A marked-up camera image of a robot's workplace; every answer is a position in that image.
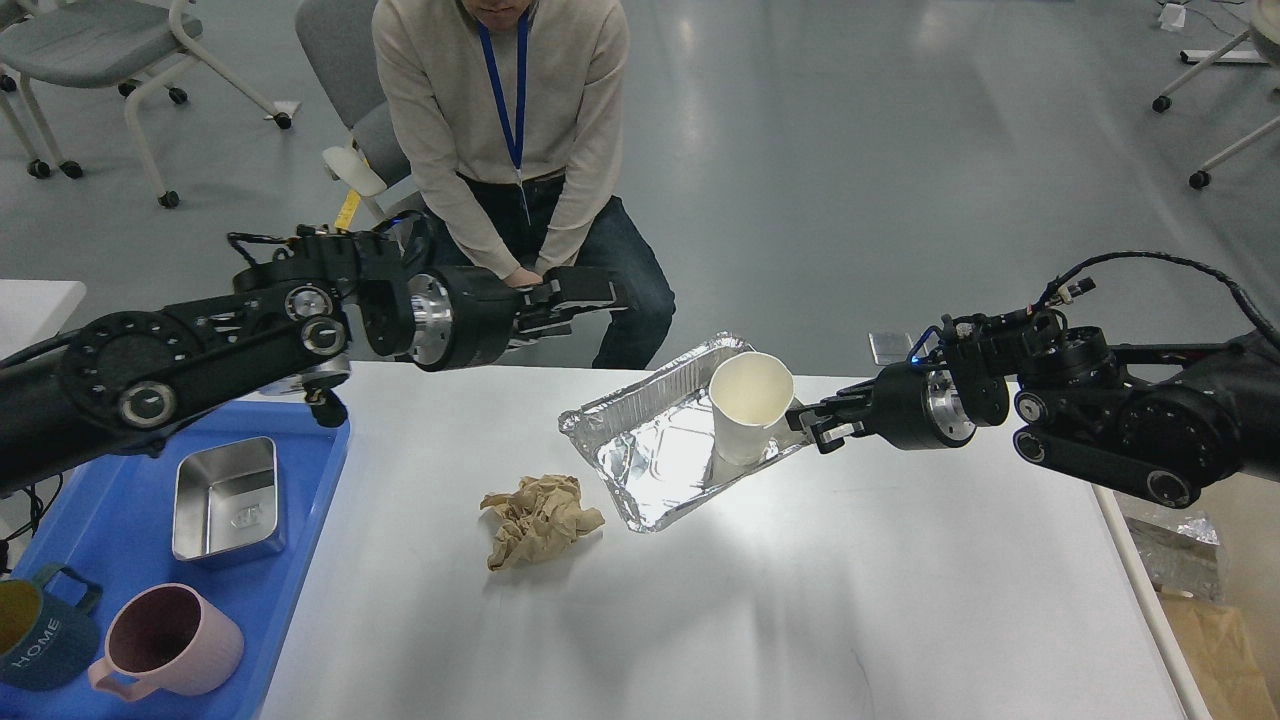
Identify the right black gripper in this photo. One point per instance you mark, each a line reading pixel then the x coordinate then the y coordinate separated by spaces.
pixel 913 408

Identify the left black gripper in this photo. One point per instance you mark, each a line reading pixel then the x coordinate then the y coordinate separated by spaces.
pixel 465 317

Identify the white paper cup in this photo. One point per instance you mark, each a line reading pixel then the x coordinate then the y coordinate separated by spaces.
pixel 749 394

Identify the aluminium foil tray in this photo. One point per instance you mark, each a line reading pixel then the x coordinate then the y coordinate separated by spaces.
pixel 652 442

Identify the brown paper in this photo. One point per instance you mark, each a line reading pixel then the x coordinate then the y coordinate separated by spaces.
pixel 538 521

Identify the square metal tin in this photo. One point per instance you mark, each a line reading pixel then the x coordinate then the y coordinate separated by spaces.
pixel 229 505

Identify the pink mug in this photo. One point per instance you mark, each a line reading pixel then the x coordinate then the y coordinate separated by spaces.
pixel 167 638

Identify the dark blue home mug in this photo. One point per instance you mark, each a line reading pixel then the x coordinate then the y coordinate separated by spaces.
pixel 46 642

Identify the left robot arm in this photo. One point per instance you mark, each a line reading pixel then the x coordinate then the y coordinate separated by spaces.
pixel 127 382

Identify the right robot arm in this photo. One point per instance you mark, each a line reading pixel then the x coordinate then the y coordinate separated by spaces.
pixel 1157 422

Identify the left floor outlet plate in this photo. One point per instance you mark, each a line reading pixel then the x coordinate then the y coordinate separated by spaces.
pixel 890 347

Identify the seated person beige sweater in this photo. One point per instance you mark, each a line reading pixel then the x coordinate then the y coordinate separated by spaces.
pixel 510 115

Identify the grey office chair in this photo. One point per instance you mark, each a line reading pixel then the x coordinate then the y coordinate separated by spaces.
pixel 336 38

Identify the beige plastic bin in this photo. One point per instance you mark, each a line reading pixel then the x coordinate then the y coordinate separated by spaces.
pixel 1207 584

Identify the white side table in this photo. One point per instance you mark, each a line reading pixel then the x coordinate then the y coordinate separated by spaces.
pixel 34 311

